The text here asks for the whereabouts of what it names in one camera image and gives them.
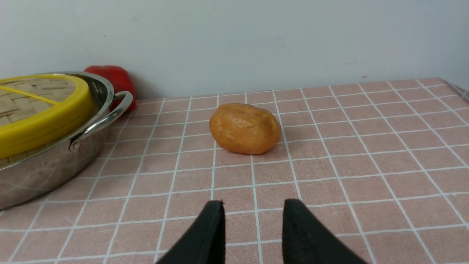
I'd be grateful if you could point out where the red toy pepper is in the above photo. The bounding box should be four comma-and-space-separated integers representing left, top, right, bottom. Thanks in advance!
84, 65, 136, 113

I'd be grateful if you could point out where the stainless steel pot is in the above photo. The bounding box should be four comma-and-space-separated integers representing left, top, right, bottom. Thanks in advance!
0, 72, 133, 210

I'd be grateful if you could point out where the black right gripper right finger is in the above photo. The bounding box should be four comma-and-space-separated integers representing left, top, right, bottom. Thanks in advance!
282, 199, 366, 264

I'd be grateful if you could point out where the pink checkered tablecloth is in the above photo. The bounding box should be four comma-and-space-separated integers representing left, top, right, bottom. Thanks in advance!
1, 78, 468, 264

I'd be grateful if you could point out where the orange toy potato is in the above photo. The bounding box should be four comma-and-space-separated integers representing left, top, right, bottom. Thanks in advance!
209, 103, 282, 155

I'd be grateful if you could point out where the yellow bamboo steamer lid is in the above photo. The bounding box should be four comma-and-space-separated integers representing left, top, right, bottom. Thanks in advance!
0, 74, 99, 159

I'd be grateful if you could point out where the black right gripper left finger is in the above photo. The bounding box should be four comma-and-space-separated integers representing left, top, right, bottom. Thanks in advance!
157, 200, 225, 264

